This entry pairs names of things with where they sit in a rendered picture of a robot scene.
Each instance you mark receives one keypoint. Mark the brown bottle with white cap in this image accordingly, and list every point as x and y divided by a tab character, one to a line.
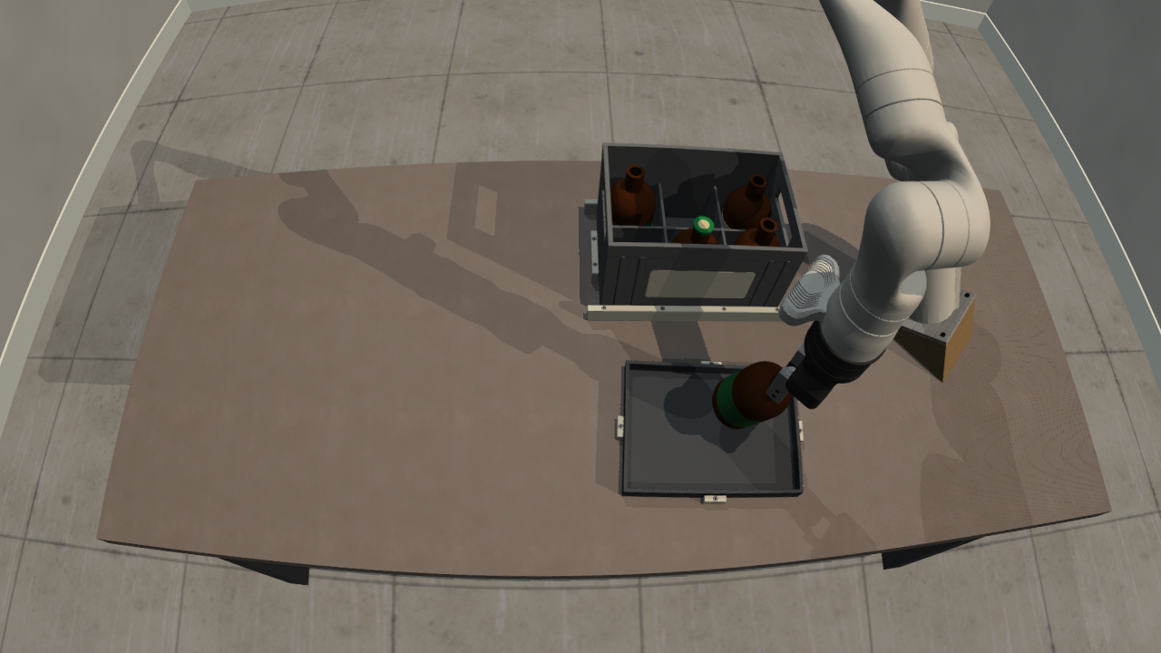
699	234
740	400

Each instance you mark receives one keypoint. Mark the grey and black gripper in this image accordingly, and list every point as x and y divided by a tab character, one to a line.
836	350

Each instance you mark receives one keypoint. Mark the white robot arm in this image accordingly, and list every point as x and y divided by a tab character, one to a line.
939	218

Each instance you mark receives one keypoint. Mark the grey bottle crate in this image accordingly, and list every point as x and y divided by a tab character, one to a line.
694	181

